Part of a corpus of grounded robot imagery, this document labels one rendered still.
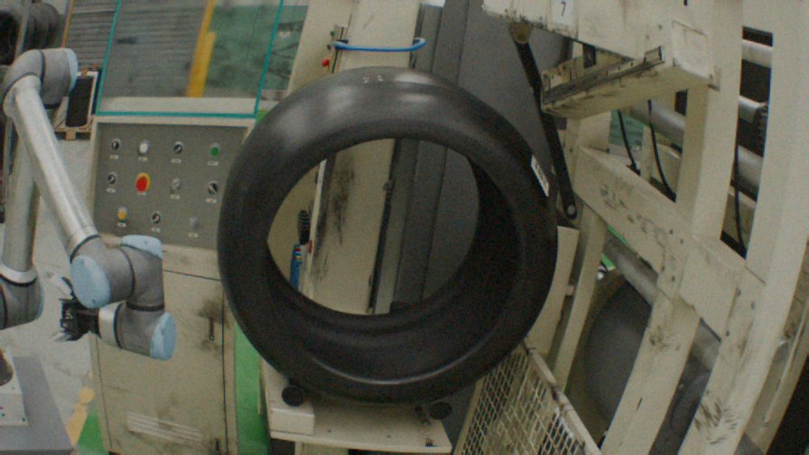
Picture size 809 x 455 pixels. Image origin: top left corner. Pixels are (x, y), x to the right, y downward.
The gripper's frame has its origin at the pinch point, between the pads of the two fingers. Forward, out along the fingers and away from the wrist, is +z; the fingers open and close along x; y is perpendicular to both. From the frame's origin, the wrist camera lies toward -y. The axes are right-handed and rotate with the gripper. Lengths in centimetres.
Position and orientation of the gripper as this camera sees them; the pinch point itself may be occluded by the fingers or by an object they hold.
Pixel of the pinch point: (48, 304)
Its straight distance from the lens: 160.6
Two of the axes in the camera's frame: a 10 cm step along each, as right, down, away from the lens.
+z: -9.9, -0.7, 1.2
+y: -1.3, 0.4, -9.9
